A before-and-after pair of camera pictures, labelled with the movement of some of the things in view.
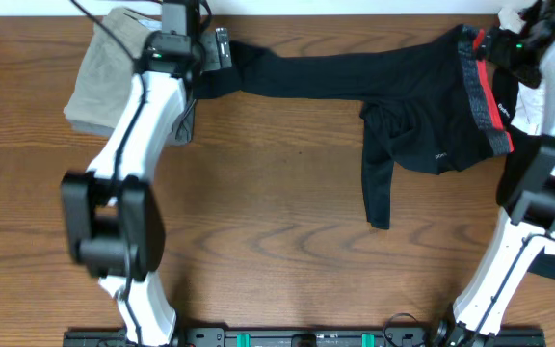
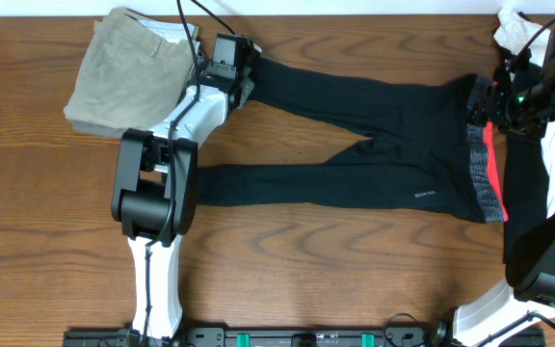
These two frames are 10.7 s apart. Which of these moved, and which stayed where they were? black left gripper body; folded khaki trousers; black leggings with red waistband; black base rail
Moved: black left gripper body; black leggings with red waistband
Stayed: black base rail; folded khaki trousers
